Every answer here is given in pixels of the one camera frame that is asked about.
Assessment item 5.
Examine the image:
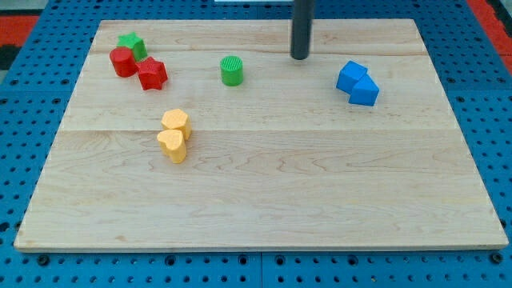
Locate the green star block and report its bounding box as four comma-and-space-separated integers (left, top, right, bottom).
117, 32, 148, 62

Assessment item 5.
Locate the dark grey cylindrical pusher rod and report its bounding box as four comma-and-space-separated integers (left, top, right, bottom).
290, 0, 315, 60

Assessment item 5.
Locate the red star block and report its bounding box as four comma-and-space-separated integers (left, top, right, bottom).
137, 57, 168, 90

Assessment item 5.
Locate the red cylinder block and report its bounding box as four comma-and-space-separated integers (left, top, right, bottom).
109, 46, 138, 78

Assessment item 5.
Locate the yellow pentagon block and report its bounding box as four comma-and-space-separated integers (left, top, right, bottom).
161, 109, 192, 140

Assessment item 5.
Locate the light wooden board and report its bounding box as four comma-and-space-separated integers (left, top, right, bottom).
14, 19, 508, 253

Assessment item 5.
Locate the green cylinder block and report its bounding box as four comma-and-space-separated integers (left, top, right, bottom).
220, 55, 244, 86

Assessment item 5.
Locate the yellow heart block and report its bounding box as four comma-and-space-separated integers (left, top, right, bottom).
157, 130, 187, 164

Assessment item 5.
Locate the blue cube block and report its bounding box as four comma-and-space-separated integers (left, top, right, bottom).
335, 61, 368, 94

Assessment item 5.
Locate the blue triangle block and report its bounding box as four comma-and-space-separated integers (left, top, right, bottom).
348, 74, 380, 106

